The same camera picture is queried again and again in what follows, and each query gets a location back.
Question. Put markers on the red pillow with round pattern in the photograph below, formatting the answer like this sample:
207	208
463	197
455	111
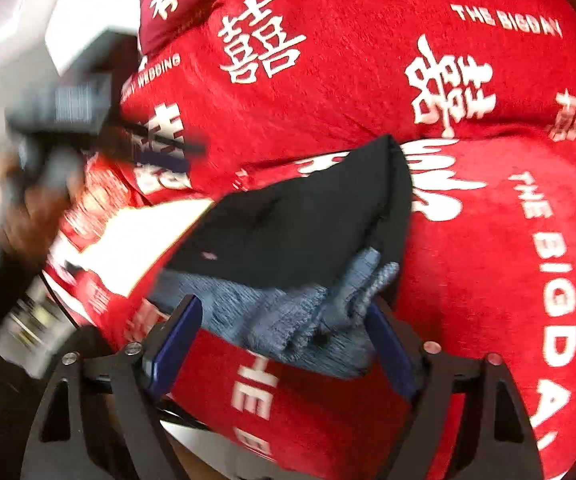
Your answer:
93	205

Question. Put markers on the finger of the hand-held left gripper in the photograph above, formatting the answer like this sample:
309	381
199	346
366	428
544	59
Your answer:
165	161

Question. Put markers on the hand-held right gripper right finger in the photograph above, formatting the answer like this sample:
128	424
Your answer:
392	355

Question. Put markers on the white board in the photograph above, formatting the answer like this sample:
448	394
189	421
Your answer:
88	20

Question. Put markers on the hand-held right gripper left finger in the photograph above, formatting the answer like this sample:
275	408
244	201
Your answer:
173	345

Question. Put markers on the red printed blanket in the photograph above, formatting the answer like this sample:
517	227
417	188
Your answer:
467	260

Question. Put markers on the dark red printed pillow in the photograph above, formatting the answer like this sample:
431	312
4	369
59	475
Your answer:
193	5

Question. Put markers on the black pants with blue trim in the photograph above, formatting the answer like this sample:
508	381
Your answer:
293	225

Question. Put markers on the white sheet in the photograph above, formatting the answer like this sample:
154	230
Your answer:
133	245

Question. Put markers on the person's left hand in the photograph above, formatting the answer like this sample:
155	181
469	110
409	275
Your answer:
23	225

